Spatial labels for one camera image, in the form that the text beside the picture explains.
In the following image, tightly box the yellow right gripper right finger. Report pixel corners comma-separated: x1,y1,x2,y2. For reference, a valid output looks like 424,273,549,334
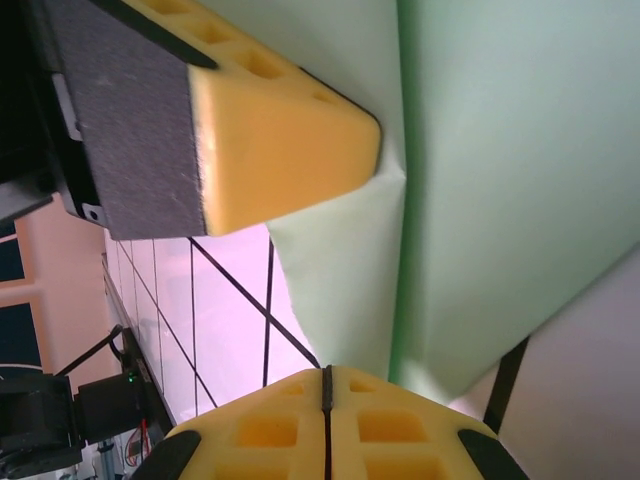
327,366,526,480

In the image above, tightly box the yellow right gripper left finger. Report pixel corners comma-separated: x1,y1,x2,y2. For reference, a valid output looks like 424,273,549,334
127,366,331,480

